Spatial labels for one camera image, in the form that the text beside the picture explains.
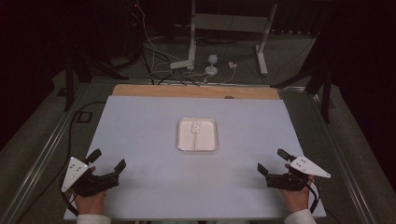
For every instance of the white rectangular tray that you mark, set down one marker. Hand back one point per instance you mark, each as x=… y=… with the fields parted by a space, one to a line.
x=186 y=140

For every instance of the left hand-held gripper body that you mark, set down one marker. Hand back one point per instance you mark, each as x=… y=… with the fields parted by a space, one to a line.
x=74 y=169

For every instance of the small white plug adapter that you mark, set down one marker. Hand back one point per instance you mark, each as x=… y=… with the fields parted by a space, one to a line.
x=232 y=65

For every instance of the black tripod stand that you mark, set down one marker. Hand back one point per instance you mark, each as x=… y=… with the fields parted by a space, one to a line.
x=326 y=99
x=69 y=87

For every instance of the thin wooden skewer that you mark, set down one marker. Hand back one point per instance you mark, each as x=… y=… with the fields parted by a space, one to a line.
x=195 y=141

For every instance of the round white device on base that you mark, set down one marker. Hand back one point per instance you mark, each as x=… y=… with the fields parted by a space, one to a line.
x=212 y=59

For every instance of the person's right hand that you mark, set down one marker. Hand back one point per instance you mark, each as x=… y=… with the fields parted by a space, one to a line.
x=297 y=200

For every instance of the white marshmallow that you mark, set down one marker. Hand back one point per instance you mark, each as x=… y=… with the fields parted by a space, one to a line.
x=195 y=130
x=196 y=123
x=196 y=127

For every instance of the white power strip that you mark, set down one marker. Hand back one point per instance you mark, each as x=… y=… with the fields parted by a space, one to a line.
x=181 y=64

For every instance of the white metal stand frame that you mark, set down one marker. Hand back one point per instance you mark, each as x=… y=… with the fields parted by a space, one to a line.
x=230 y=23

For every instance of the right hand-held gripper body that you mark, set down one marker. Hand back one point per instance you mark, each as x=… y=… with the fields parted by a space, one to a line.
x=306 y=166

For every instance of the person's left hand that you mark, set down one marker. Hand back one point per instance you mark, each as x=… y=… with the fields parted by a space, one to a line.
x=90 y=203

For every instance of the black square floor plate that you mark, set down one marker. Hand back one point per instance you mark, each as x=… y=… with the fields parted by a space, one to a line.
x=84 y=117

